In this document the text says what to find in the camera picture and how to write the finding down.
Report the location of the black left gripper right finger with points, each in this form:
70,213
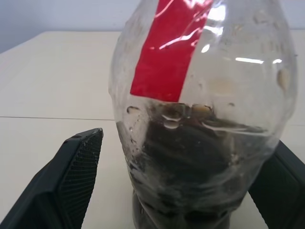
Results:
278,186

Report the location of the clear bottle with red label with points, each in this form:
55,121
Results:
202,114

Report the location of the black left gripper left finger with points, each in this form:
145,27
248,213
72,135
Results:
54,186

